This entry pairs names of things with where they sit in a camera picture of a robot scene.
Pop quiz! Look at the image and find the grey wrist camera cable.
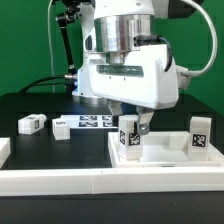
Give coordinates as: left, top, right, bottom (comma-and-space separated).
176, 0, 218, 78

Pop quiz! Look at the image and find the white left fence wall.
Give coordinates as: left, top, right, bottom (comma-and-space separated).
0, 138, 11, 168

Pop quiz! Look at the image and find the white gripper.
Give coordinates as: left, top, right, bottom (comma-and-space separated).
88, 38, 179, 135

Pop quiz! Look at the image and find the black cable bundle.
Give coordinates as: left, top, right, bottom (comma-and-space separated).
19, 75, 78, 94

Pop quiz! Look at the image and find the white thin cable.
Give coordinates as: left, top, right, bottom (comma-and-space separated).
47, 0, 56, 94

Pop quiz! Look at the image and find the white marker base plate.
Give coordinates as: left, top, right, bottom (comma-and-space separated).
61, 115, 114, 129

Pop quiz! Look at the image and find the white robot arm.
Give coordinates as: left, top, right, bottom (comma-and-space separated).
56, 0, 204, 135

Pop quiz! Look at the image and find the white square tabletop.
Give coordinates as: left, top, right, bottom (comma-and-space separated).
108, 131, 224, 168

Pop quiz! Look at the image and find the white fence wall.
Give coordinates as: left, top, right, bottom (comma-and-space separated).
0, 138, 11, 168
0, 167, 224, 196

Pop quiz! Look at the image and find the white front fence wall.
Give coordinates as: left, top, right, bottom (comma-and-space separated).
0, 167, 224, 196

